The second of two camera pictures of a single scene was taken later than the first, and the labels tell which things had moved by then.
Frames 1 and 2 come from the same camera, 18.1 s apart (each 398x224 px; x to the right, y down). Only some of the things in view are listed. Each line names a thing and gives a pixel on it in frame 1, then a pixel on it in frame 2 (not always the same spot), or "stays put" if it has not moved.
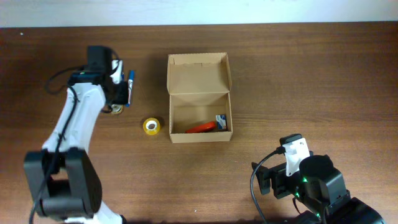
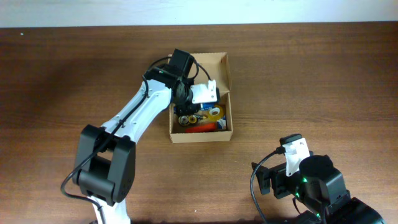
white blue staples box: [221, 122] stays put
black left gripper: [122, 94] -> [185, 109]
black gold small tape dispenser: [117, 109] -> [191, 119]
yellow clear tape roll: [151, 126] -> [216, 117]
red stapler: [206, 127] stays put
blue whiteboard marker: [130, 86] -> [208, 106]
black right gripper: [265, 179] stays put
